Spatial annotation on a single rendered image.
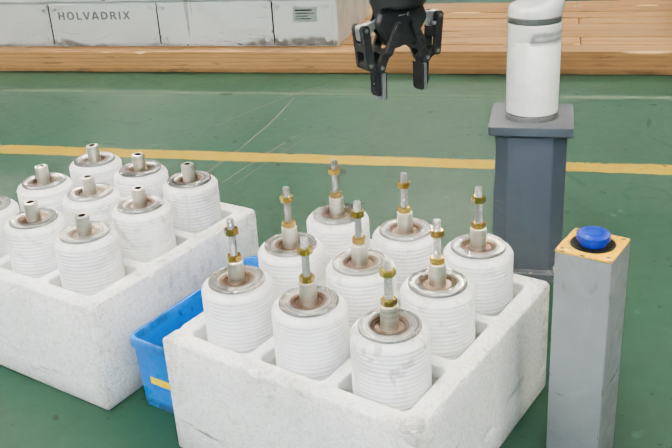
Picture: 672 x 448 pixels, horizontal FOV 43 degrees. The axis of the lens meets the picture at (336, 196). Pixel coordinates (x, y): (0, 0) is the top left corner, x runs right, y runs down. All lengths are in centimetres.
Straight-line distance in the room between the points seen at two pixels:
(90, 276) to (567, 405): 70
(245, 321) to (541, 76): 70
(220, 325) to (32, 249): 40
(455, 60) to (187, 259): 177
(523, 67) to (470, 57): 148
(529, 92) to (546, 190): 18
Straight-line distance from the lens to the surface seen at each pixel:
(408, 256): 122
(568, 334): 111
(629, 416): 133
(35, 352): 146
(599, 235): 107
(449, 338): 110
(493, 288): 119
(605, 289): 107
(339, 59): 307
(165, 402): 135
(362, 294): 114
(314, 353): 107
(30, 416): 143
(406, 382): 102
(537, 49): 152
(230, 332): 114
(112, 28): 344
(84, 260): 133
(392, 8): 112
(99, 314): 131
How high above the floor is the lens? 79
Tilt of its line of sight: 23 degrees down
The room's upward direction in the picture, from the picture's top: 4 degrees counter-clockwise
